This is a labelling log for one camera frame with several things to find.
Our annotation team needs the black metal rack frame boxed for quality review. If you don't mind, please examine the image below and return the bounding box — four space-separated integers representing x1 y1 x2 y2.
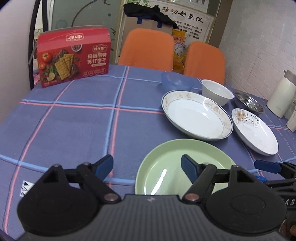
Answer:
28 0 50 90

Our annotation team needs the framed chinese text poster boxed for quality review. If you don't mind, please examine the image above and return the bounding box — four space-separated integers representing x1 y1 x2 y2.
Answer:
113 1 216 63

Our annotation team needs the red cracker box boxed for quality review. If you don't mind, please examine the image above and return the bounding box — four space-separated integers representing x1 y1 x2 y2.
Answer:
37 26 111 88

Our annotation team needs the white thermos jug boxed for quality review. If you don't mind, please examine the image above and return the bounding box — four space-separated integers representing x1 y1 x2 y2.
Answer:
266 70 295 118

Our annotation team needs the white ceramic bowl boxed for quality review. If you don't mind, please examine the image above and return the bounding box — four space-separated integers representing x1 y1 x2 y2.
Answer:
201 79 234 106

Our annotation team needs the cardboard box with blue handles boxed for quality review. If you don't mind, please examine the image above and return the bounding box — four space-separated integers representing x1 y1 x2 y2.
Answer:
120 16 173 49

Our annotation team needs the black cloth on box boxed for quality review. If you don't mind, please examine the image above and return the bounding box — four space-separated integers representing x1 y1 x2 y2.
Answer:
123 3 179 30

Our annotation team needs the blue plaid tablecloth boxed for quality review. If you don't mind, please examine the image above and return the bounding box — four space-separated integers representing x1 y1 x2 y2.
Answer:
0 64 296 239

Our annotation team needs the right orange chair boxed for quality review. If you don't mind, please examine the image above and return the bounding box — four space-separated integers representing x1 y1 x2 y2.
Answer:
184 41 225 84

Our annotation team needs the white tumbler cup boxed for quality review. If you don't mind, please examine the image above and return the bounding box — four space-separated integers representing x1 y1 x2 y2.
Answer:
285 98 296 132

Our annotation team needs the large floral white plate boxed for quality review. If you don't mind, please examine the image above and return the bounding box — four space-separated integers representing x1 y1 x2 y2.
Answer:
161 90 233 141

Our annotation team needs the left orange chair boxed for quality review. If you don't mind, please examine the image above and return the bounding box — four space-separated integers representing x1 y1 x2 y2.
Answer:
118 28 174 71

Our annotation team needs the small floral white plate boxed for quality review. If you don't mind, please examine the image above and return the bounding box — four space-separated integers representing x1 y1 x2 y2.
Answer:
231 108 278 156

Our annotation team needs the orange chair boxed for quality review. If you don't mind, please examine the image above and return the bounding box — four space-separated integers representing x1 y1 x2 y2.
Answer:
118 28 174 71
184 41 225 84

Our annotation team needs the yellow snack bag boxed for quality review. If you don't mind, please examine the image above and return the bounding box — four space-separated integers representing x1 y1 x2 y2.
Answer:
171 29 186 74

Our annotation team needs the green plate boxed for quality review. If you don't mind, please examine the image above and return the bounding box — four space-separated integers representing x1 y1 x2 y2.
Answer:
135 138 235 197

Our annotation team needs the stainless steel bowl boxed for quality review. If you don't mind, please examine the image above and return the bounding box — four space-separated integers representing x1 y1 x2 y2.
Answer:
234 91 265 115

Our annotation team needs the translucent blue plastic bowl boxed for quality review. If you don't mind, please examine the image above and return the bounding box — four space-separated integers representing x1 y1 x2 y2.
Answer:
161 71 194 92

